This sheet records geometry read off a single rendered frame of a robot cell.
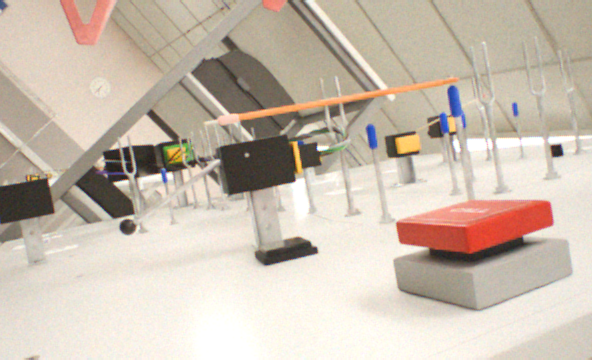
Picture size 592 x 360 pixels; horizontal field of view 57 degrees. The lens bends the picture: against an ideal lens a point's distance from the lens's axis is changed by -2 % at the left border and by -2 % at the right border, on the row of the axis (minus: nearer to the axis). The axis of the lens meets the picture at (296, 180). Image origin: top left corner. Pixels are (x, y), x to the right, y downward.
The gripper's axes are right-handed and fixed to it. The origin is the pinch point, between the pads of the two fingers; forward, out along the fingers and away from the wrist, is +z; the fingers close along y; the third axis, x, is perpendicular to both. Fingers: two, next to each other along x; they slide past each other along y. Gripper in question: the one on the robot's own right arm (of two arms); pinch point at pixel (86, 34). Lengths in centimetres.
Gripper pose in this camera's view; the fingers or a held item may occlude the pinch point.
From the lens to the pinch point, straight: 47.6
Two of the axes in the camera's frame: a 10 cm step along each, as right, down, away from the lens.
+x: -9.7, 0.1, -2.4
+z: 0.1, 10.0, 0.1
